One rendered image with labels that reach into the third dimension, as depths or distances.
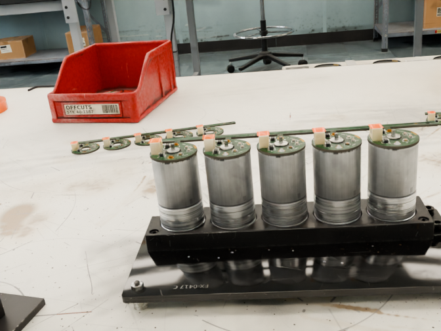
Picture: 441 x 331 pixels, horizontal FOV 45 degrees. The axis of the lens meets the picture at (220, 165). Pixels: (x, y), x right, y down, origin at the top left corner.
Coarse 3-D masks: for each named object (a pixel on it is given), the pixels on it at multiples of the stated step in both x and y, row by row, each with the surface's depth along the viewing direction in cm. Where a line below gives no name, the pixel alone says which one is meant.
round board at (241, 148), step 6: (216, 144) 28; (234, 144) 28; (240, 144) 28; (246, 144) 28; (204, 150) 28; (216, 150) 27; (222, 150) 27; (228, 150) 27; (234, 150) 27; (240, 150) 27; (246, 150) 27; (210, 156) 27; (216, 156) 27; (222, 156) 27; (228, 156) 27; (234, 156) 27
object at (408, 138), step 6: (384, 132) 27; (390, 132) 28; (396, 132) 28; (402, 132) 27; (408, 132) 27; (402, 138) 27; (408, 138) 27; (414, 138) 27; (372, 144) 27; (378, 144) 26; (384, 144) 26; (390, 144) 26; (402, 144) 26; (408, 144) 26; (414, 144) 26
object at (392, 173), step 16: (368, 144) 27; (416, 144) 26; (368, 160) 27; (384, 160) 26; (400, 160) 26; (416, 160) 27; (368, 176) 28; (384, 176) 27; (400, 176) 26; (416, 176) 27; (368, 192) 28; (384, 192) 27; (400, 192) 27; (368, 208) 28; (384, 208) 27; (400, 208) 27
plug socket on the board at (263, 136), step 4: (260, 132) 28; (264, 132) 27; (268, 132) 27; (260, 136) 27; (264, 136) 27; (268, 136) 28; (260, 140) 27; (264, 140) 27; (268, 140) 27; (260, 144) 27; (264, 144) 27; (268, 144) 27; (272, 144) 27
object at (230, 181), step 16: (208, 160) 27; (224, 160) 27; (240, 160) 27; (208, 176) 28; (224, 176) 27; (240, 176) 27; (208, 192) 29; (224, 192) 28; (240, 192) 28; (224, 208) 28; (240, 208) 28; (224, 224) 28; (240, 224) 28
